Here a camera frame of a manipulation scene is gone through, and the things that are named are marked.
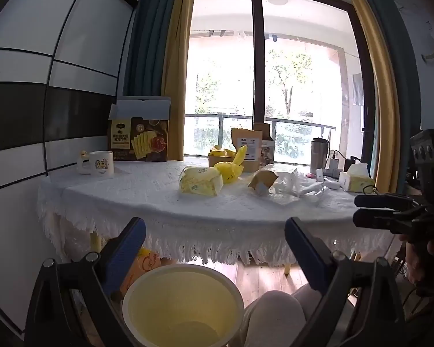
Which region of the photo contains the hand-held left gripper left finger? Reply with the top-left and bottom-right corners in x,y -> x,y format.
23,217 -> 147,347

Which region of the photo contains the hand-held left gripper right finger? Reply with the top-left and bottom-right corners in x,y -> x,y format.
284,217 -> 409,347

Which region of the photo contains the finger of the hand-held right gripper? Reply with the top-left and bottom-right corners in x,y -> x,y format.
354,194 -> 422,211
352,208 -> 425,235

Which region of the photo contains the clear plastic packaging bag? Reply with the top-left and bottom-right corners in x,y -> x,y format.
269,171 -> 326,206

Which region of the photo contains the pale yellow plastic bucket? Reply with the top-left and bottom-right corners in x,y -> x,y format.
122,263 -> 244,347

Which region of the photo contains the brown kraft bag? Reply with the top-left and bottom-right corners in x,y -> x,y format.
248,164 -> 299,196

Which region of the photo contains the yellow tissue pack wrapper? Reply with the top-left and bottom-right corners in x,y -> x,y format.
178,165 -> 224,196

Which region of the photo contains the person's right hand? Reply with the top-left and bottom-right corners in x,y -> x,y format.
400,233 -> 434,284

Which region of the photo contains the orange cardboard box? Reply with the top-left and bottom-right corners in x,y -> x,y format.
119,248 -> 161,297

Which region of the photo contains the black power adapter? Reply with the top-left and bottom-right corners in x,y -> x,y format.
343,156 -> 362,172

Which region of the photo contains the white lace tablecloth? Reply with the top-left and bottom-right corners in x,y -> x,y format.
36,157 -> 395,265

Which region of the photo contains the person's leg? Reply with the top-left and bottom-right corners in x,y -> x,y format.
240,282 -> 322,347

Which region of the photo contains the steel thermos bottle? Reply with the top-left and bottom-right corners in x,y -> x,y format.
310,137 -> 330,176

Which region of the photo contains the white cartoon mug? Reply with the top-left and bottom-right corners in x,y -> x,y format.
83,151 -> 114,178

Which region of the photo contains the yellow curtain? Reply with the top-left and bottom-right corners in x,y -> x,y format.
334,0 -> 402,194
161,0 -> 199,161

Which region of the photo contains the white food picture box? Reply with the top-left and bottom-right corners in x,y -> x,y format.
260,135 -> 275,165

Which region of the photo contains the dark cracker box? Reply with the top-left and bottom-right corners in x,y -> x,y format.
106,96 -> 172,163

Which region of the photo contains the yellow plastic bag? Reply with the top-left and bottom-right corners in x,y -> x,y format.
214,145 -> 247,185

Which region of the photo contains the teal curtain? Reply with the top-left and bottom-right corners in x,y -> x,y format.
351,0 -> 424,189
123,0 -> 181,98

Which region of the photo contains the brown kraft stand-up pouch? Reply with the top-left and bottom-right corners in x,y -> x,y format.
231,127 -> 263,173

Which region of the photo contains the small open kraft box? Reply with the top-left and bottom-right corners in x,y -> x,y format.
208,146 -> 236,169

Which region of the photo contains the brown cardboard box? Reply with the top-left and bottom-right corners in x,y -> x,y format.
253,123 -> 273,141

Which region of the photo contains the sliding glass door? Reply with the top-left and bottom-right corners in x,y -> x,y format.
183,0 -> 375,167

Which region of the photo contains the black white panelled wardrobe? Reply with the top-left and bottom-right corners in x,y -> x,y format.
0,0 -> 140,335

